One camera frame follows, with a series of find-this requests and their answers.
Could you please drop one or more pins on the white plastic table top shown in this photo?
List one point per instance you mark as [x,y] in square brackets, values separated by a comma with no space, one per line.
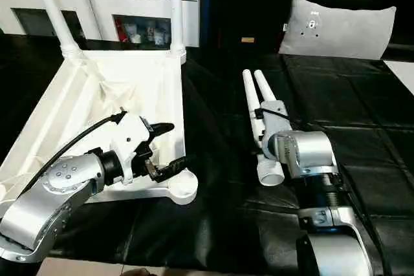
[129,88]

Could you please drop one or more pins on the white plastic table leg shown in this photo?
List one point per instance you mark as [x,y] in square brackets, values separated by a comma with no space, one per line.
[251,108]
[176,11]
[55,11]
[265,88]

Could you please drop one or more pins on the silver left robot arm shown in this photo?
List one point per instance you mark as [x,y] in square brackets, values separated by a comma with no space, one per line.
[52,192]

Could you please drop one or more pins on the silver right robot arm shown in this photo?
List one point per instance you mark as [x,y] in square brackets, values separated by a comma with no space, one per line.
[310,153]

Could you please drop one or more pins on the black work mat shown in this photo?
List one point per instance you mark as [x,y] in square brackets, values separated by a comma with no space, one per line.
[233,211]

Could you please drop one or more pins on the white mug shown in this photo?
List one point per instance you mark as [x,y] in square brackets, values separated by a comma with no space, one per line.
[160,35]

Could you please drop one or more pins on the small yellow label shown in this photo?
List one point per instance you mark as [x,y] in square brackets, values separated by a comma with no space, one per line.
[248,39]

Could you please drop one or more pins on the white glass-door sideboard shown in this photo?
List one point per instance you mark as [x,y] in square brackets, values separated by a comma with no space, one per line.
[97,4]

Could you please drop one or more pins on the grey cushion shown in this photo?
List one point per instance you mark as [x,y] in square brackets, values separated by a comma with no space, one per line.
[336,27]

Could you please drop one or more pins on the white sheet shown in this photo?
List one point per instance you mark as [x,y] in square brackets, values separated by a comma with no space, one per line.
[401,75]

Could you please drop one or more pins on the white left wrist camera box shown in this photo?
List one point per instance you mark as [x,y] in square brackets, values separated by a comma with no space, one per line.
[129,134]

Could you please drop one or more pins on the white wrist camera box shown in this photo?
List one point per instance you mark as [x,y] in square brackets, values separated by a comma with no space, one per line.
[275,117]
[129,134]

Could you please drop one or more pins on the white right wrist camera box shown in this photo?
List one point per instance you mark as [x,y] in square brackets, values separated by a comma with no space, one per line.
[275,117]

